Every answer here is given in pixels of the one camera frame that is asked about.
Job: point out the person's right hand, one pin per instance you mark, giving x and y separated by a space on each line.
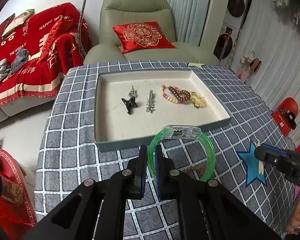
298 217

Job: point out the white washing machine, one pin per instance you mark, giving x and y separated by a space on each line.
225 45

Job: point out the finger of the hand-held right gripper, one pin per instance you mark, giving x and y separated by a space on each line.
275 148
271 157

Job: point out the green leather armchair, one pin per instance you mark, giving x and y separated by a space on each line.
135 7

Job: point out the jar with blue lid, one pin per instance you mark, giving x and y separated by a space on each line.
7 188

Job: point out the red embroidered cushion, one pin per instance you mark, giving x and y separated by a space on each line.
142 36

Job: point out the red cushion with gold characters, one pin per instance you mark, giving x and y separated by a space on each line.
0 33

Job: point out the grey-green shallow tray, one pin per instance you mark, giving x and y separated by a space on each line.
120 130

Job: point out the hanger with pink items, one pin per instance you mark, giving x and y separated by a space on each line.
251 65

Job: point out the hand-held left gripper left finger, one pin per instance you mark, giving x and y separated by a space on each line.
142 175

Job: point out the white dryer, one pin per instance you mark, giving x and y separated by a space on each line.
236 2

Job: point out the grey sofa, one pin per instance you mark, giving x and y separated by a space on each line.
15 110

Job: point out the red covered sofa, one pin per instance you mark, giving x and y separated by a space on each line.
35 80

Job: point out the white and green cushion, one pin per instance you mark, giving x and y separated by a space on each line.
17 21

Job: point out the small silver claw clip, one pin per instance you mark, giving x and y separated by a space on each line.
133 92

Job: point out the black hair claw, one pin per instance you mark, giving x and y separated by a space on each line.
129 105

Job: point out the grey crumpled garment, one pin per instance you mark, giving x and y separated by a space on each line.
20 60

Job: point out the red round patterned tin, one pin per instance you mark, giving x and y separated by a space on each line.
20 167

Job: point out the silver hair clip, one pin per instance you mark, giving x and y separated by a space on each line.
149 102

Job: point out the white sheer curtain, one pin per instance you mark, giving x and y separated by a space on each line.
272 55

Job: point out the pale blue curtain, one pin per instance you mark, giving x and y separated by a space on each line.
190 10

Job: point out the red satin cushion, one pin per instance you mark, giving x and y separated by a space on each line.
52 40

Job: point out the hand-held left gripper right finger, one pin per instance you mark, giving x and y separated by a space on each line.
159 177

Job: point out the beige knotted hair clip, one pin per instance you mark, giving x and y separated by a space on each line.
260 167

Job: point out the red plastic stool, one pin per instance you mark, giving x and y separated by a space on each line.
287 105

